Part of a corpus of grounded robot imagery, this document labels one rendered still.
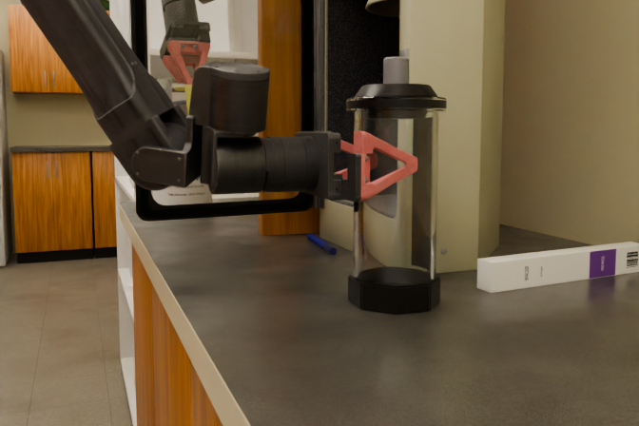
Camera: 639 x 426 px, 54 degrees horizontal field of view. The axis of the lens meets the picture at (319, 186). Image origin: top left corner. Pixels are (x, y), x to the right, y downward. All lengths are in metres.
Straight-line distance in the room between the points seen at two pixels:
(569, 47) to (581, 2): 0.08
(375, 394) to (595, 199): 0.77
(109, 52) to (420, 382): 0.41
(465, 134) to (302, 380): 0.47
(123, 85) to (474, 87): 0.46
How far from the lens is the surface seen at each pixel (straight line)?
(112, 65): 0.64
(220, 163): 0.61
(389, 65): 0.69
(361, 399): 0.48
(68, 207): 5.77
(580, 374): 0.56
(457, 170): 0.86
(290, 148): 0.63
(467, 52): 0.87
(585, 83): 1.21
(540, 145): 1.28
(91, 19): 0.65
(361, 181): 0.61
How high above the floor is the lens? 1.13
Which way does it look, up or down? 5 degrees down
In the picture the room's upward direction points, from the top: straight up
